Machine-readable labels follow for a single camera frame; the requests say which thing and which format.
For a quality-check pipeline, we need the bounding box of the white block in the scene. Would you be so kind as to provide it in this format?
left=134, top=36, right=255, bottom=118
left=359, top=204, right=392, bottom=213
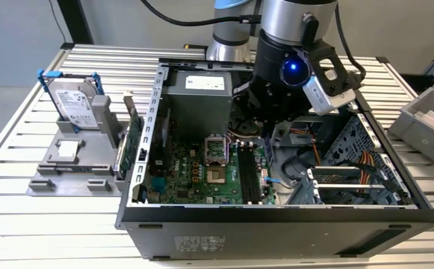
left=415, top=110, right=434, bottom=127

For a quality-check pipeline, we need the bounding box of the perforated metal disk bay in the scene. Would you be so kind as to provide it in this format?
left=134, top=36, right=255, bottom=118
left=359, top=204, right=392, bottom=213
left=287, top=114, right=408, bottom=207

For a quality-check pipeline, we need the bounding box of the round grey metal disc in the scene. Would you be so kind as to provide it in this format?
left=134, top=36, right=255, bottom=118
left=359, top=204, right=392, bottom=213
left=239, top=122, right=265, bottom=135

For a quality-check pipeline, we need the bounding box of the black wrist connector plug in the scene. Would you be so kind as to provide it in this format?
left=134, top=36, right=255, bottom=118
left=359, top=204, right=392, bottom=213
left=299, top=11, right=320, bottom=53

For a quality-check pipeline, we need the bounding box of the grey parts rack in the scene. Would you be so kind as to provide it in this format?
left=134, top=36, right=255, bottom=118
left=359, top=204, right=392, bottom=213
left=26, top=95, right=131, bottom=197

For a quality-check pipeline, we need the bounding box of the silver CPU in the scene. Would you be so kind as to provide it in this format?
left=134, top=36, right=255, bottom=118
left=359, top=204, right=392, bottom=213
left=58, top=141, right=79, bottom=157

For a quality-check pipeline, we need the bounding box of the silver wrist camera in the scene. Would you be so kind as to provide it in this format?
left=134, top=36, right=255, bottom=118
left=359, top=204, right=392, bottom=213
left=301, top=75, right=357, bottom=116

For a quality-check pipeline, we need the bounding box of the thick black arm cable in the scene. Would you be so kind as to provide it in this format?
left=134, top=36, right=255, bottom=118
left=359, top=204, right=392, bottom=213
left=140, top=0, right=261, bottom=27

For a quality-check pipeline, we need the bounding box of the metal socket cover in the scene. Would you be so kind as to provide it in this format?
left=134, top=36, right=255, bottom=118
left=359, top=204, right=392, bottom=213
left=204, top=133, right=228, bottom=166

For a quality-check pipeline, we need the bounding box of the green graphics card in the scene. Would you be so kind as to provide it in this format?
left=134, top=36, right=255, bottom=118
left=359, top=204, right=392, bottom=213
left=112, top=89, right=146, bottom=180

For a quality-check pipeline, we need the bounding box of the black RAM slot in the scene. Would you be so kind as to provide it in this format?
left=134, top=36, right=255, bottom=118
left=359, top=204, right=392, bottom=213
left=238, top=142, right=250, bottom=205
left=247, top=142, right=259, bottom=205
left=251, top=142, right=263, bottom=205
left=243, top=142, right=254, bottom=205

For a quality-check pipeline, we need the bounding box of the grey power supply unit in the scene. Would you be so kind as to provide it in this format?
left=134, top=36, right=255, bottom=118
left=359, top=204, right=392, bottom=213
left=163, top=69, right=240, bottom=143

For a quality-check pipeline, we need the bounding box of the black case fan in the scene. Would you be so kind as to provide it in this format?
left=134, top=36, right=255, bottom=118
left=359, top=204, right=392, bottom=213
left=151, top=108, right=175, bottom=169

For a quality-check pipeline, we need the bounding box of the orange yellow red wire bundle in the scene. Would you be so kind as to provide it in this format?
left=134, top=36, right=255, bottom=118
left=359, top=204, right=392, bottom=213
left=356, top=150, right=376, bottom=194

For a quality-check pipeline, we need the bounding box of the CPU socket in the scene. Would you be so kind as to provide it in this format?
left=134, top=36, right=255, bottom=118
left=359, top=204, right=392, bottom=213
left=206, top=166, right=228, bottom=184

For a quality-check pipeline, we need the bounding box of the thin orange wire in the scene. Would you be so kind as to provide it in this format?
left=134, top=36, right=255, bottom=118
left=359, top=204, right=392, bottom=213
left=311, top=140, right=323, bottom=166

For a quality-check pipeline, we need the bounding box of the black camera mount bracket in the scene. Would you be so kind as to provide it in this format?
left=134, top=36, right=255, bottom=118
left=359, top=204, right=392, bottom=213
left=305, top=41, right=363, bottom=93

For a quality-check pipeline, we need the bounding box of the black looped cable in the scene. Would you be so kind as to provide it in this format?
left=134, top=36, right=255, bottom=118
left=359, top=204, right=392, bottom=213
left=280, top=154, right=313, bottom=185

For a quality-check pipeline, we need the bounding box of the silver drive cage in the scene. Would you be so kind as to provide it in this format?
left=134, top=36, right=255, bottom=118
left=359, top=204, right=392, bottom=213
left=271, top=110, right=352, bottom=148

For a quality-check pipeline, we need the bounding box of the black camera cable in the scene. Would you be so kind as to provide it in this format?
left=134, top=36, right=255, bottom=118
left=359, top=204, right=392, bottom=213
left=333, top=5, right=368, bottom=78

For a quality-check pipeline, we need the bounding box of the grey plastic bin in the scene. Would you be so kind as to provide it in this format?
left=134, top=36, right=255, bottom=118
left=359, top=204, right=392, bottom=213
left=388, top=87, right=434, bottom=166

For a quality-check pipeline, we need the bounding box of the black PC case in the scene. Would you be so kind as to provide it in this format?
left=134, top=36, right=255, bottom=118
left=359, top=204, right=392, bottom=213
left=115, top=57, right=434, bottom=261

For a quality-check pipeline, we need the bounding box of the yellow grey power wire bundle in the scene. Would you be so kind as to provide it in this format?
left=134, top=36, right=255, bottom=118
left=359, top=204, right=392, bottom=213
left=226, top=127, right=265, bottom=140

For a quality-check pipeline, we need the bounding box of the black frame post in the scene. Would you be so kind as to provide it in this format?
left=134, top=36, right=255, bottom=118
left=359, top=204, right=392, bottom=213
left=56, top=0, right=95, bottom=45

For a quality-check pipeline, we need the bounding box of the hard disk in blue carrier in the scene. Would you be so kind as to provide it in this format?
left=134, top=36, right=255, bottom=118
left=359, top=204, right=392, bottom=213
left=36, top=69, right=104, bottom=132

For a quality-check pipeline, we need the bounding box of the green motherboard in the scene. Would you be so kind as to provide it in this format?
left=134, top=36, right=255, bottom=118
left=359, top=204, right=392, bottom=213
left=148, top=138, right=277, bottom=205

